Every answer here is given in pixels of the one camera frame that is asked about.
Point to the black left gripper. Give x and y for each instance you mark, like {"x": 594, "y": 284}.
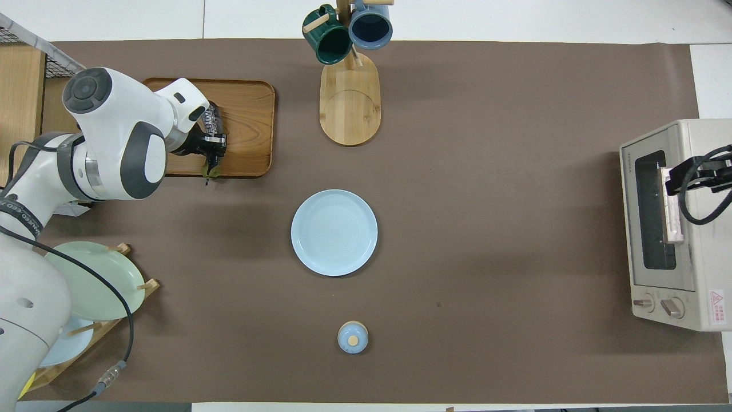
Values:
{"x": 191, "y": 143}

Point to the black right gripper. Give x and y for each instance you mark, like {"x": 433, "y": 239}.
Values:
{"x": 719, "y": 169}

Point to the dark purple eggplant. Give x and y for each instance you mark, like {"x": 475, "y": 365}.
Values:
{"x": 214, "y": 119}

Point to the beige toaster oven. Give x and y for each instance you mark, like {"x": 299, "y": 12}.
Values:
{"x": 703, "y": 257}

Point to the light blue round plate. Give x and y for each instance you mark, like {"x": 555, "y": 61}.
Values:
{"x": 334, "y": 233}

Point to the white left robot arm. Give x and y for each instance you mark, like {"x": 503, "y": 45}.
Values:
{"x": 114, "y": 143}

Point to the wooden serving tray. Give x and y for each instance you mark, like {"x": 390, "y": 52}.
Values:
{"x": 246, "y": 126}

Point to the wooden mug tree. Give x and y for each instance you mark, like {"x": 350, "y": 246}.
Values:
{"x": 350, "y": 109}

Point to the dark green mug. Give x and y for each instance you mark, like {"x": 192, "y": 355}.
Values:
{"x": 330, "y": 43}

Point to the wooden plate rack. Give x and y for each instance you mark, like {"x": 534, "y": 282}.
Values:
{"x": 146, "y": 285}

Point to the pale green racked plate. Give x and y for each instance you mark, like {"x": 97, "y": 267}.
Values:
{"x": 94, "y": 286}

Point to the blue mug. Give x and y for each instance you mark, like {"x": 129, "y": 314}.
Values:
{"x": 370, "y": 27}

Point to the brown table mat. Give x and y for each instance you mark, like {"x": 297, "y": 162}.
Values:
{"x": 486, "y": 171}

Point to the wooden shelf unit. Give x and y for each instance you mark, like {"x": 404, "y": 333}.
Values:
{"x": 20, "y": 103}

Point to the small blue call bell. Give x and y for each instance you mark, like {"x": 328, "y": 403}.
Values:
{"x": 353, "y": 337}

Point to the light blue racked plate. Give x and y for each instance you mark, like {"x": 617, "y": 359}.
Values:
{"x": 71, "y": 346}

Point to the yellow racked plate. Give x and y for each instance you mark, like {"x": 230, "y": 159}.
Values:
{"x": 24, "y": 392}

